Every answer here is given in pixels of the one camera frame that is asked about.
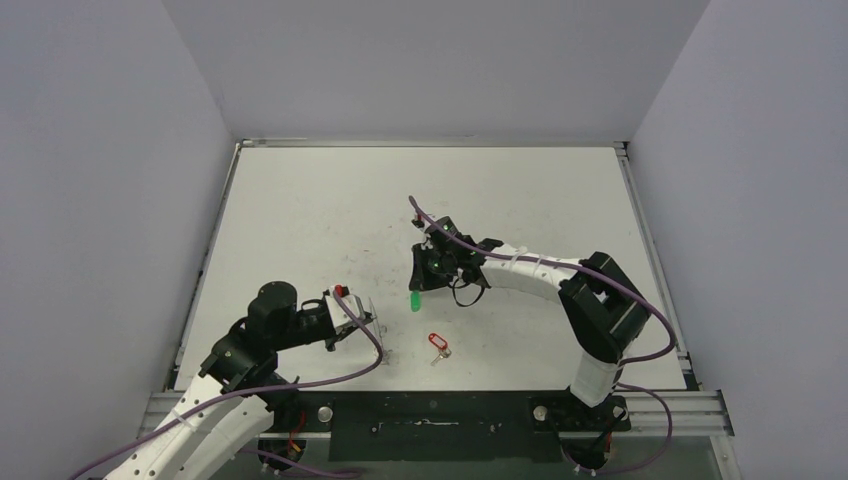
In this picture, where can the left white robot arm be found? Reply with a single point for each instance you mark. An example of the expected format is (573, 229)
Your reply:
(237, 392)

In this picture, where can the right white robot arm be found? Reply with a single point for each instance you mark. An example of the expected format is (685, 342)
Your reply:
(599, 300)

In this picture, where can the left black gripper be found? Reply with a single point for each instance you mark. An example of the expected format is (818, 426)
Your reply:
(331, 341)

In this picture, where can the aluminium frame rail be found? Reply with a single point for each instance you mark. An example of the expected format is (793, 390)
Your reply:
(679, 412)

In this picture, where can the key with green tag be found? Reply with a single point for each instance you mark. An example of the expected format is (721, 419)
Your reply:
(415, 301)

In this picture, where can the key with red tag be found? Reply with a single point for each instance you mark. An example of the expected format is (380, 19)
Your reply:
(442, 347)

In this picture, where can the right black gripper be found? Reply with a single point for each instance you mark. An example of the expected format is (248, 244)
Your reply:
(428, 273)

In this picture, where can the large metal keyring plate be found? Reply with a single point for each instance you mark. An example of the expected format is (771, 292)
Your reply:
(379, 330)

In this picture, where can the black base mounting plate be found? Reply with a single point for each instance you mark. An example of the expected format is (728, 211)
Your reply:
(443, 444)

